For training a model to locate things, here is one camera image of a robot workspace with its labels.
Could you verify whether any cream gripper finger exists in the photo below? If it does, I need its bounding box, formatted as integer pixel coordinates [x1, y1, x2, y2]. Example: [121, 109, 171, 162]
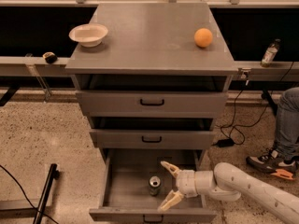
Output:
[161, 161, 181, 178]
[158, 190, 184, 212]

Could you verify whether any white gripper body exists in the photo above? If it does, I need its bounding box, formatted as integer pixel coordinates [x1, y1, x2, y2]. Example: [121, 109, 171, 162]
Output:
[176, 170, 198, 198]

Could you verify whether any green soda can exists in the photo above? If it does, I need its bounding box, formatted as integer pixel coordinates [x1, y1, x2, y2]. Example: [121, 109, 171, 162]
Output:
[149, 175, 161, 196]

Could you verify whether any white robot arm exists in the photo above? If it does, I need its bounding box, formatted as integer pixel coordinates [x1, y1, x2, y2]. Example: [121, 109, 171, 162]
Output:
[158, 161, 299, 224]

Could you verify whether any grey open bottom drawer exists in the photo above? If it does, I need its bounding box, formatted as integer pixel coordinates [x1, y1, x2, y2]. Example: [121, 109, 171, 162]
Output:
[90, 149, 216, 224]

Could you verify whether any grey middle drawer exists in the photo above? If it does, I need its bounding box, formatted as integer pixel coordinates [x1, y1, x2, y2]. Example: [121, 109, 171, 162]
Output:
[90, 129, 215, 149]

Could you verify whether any grey drawer cabinet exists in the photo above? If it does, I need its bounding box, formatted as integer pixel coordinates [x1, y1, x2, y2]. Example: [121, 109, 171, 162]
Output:
[64, 2, 240, 161]

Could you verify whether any grey top drawer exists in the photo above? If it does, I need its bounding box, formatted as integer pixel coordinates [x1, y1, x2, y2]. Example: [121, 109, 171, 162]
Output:
[76, 91, 228, 118]

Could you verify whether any grey orange sneaker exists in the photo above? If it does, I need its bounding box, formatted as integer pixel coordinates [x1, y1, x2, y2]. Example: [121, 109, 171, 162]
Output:
[246, 149, 297, 181]

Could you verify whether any blue jeans leg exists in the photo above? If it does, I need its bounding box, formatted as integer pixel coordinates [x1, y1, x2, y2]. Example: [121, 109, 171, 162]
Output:
[275, 87, 299, 162]

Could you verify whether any black metal stand leg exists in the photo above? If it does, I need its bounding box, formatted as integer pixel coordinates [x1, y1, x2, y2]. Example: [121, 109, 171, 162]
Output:
[33, 163, 59, 224]

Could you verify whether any orange fruit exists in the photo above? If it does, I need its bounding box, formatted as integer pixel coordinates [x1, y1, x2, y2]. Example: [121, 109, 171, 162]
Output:
[194, 28, 213, 48]

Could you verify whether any glass bottle with label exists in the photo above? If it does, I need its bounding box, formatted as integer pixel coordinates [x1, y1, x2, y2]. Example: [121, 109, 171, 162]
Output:
[261, 38, 280, 67]

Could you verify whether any white paper bowl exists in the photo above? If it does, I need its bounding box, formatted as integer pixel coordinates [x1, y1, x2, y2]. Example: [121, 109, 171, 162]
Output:
[69, 23, 108, 48]

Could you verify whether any black yellow tape measure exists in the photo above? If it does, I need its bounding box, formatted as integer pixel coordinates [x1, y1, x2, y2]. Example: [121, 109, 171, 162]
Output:
[43, 52, 58, 63]

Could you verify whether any metal clamp on rail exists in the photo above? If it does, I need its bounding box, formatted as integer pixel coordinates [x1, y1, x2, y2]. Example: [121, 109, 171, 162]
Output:
[240, 68, 251, 79]

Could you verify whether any black floor cable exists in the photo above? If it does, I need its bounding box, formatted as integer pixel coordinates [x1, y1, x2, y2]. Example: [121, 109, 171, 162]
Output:
[0, 164, 60, 224]

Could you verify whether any grey metal rail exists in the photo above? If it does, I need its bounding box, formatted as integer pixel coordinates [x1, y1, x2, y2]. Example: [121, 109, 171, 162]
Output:
[0, 56, 299, 82]

